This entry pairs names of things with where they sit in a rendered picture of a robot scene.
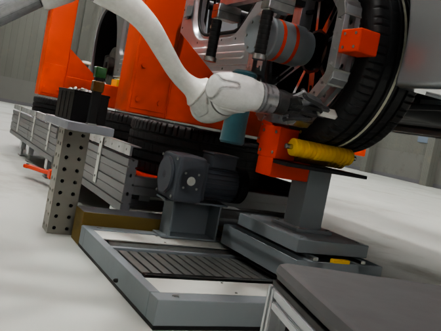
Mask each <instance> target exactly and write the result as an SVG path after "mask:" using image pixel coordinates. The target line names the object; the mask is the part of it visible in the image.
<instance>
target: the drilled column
mask: <svg viewBox="0 0 441 331"><path fill-rule="evenodd" d="M89 137H90V133H84V132H79V131H72V130H68V129H64V128H63V127H59V131H58V138H57V142H56V150H55V154H54V161H53V165H52V172H51V180H50V184H49V191H48V195H47V202H46V206H45V214H44V218H43V225H42V227H43V229H44V230H45V232H46V233H51V234H67V235H72V229H73V224H74V217H75V211H76V206H77V204H78V200H79V193H80V188H81V182H82V177H83V170H84V166H85V159H86V155H87V148H88V143H89Z"/></svg>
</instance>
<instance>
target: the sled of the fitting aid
mask: <svg viewBox="0 0 441 331"><path fill-rule="evenodd" d="M220 242H221V243H222V244H224V245H226V246H228V247H229V248H231V249H233V250H234V251H236V252H238V253H239V254H242V255H243V256H245V257H246V258H248V259H250V260H251V261H254V262H255V263H257V264H259V265H260V266H262V267H264V268H265V269H268V270H269V271H271V272H273V273H274V274H276V270H277V268H278V266H279V265H281V264H285V263H289V264H294V265H303V266H308V267H317V268H322V269H331V270H335V271H344V272H349V273H358V274H363V275H371V276H381V271H382V268H383V267H382V266H379V265H377V264H374V263H372V262H370V261H368V260H365V259H363V258H359V257H343V256H335V255H320V254H304V253H297V252H294V251H293V250H290V249H288V248H286V247H284V246H282V245H280V244H278V243H276V242H274V241H272V240H270V239H268V238H266V237H263V236H261V235H259V234H257V233H255V232H253V231H251V230H249V229H247V228H245V227H243V226H241V225H233V224H226V223H224V227H223V230H222V237H221V241H220Z"/></svg>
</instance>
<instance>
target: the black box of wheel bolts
mask: <svg viewBox="0 0 441 331"><path fill-rule="evenodd" d="M91 93H92V91H91V90H88V89H84V88H80V89H78V88H77V87H69V88H63V87H59V93H58V100H57V104H56V112H55V116H56V117H59V118H64V119H66V120H70V121H78V122H82V123H86V122H87V115H88V111H89V104H90V99H91ZM109 99H110V96H106V95H101V98H100V106H99V109H98V117H97V121H96V124H97V125H101V126H104V125H105V121H106V114H107V109H108V103H109Z"/></svg>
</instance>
